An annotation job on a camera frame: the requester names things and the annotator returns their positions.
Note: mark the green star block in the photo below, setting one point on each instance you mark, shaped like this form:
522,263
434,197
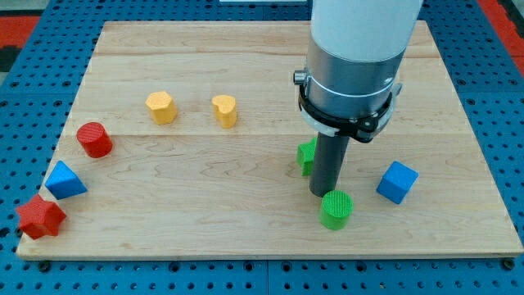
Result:
305,156

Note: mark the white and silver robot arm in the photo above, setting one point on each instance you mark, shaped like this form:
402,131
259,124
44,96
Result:
347,87

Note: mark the red star block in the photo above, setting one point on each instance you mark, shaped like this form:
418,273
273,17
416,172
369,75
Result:
39,217

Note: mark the yellow heart block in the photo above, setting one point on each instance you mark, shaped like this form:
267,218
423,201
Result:
225,110

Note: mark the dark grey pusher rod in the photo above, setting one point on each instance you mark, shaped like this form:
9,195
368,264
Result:
328,158

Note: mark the light wooden board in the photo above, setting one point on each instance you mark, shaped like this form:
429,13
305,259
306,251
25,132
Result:
192,190

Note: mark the green cylinder block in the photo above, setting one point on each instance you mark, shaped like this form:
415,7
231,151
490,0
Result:
335,209

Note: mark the yellow hexagon block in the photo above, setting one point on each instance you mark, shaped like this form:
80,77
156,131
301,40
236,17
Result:
161,107

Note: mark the blue cube block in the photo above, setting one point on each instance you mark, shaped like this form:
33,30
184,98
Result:
397,181

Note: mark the red cylinder block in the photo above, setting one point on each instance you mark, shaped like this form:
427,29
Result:
94,139

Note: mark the blue triangle block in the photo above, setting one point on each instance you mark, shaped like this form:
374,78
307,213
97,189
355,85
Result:
63,182

